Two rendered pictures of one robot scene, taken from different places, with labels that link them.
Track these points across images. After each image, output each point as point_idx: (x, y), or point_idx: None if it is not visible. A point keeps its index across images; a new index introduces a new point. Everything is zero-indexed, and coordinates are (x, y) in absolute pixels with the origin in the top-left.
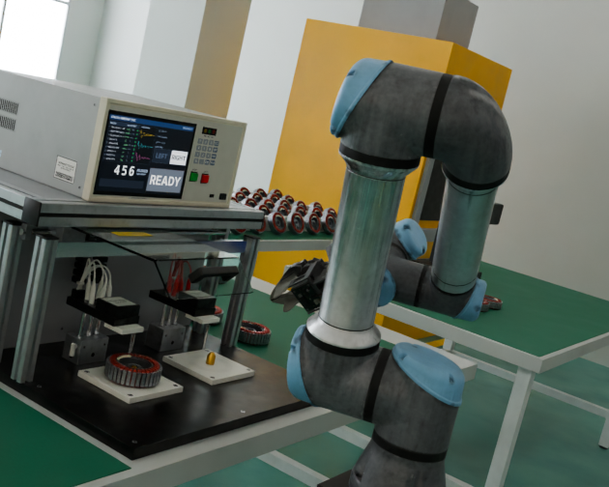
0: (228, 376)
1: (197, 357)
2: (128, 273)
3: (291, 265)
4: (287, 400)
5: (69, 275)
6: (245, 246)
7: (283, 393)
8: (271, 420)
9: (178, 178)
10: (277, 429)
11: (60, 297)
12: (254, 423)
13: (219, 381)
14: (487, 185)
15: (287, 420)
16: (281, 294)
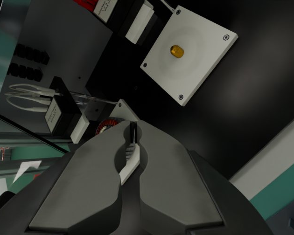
0: (199, 81)
1: (168, 42)
2: (62, 1)
3: None
4: (290, 105)
5: (35, 67)
6: None
7: (285, 79)
8: (263, 156)
9: None
10: (272, 181)
11: (52, 77)
12: (238, 172)
13: (191, 95)
14: None
15: (292, 148)
16: (136, 127)
